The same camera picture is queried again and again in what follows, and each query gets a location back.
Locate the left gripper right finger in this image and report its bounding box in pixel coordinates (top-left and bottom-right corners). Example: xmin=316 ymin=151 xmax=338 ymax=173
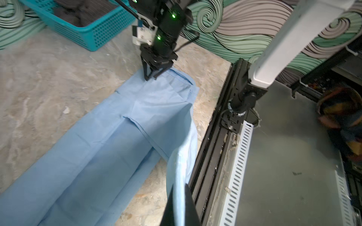
xmin=185 ymin=184 xmax=201 ymax=226

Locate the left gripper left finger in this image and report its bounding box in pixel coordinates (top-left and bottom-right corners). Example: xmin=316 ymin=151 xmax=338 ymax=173
xmin=160 ymin=187 xmax=175 ymax=226

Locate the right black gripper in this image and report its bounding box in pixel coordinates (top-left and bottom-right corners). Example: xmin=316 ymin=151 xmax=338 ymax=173
xmin=129 ymin=1 xmax=193 ymax=81

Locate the light blue long sleeve shirt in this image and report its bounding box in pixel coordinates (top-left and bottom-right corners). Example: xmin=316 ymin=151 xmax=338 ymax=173
xmin=1 ymin=68 xmax=199 ymax=226

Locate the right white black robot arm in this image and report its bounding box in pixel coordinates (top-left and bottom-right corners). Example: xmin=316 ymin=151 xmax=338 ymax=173
xmin=125 ymin=1 xmax=362 ymax=115

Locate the teal plastic basket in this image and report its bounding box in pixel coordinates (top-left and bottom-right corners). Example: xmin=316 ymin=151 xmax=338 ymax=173
xmin=21 ymin=1 xmax=135 ymax=51

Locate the dark grey shirt in basket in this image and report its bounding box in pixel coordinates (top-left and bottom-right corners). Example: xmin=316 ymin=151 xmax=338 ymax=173
xmin=53 ymin=0 xmax=117 ymax=27

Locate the colourful clutter beyond table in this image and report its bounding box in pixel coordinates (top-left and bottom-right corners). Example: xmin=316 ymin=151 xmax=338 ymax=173
xmin=317 ymin=86 xmax=362 ymax=162

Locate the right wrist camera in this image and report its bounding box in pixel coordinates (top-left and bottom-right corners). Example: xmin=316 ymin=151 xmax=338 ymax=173
xmin=132 ymin=25 xmax=158 ymax=46

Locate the black front mounting rail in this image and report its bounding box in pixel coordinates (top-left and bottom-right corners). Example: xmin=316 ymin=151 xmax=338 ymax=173
xmin=189 ymin=59 xmax=256 ymax=226

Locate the white slotted cable duct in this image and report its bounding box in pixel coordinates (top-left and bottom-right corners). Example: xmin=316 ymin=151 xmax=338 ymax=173
xmin=219 ymin=121 xmax=254 ymax=226

